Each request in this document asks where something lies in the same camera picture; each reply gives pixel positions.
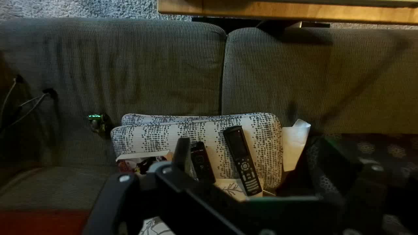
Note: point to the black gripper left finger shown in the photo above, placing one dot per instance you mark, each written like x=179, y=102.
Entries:
x=126, y=199

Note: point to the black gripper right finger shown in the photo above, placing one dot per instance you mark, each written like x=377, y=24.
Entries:
x=368, y=201

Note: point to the short black remote control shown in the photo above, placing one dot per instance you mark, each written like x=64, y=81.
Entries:
x=202, y=162

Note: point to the long black remote control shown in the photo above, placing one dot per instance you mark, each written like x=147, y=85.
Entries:
x=241, y=155

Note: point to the dark pillow with snowflake pattern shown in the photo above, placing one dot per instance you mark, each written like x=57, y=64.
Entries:
x=398, y=153

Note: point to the white pillow with tree print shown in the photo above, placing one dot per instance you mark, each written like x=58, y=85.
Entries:
x=230, y=188

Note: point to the magazine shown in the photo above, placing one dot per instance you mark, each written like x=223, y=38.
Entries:
x=142, y=162

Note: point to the folded patterned white blanket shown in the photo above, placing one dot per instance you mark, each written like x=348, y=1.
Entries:
x=145, y=133

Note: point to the white paper tissue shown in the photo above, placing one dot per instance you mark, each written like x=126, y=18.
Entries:
x=294, y=140

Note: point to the grey sofa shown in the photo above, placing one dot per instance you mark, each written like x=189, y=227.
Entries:
x=57, y=72

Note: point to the wooden table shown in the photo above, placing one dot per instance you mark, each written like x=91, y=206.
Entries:
x=292, y=11

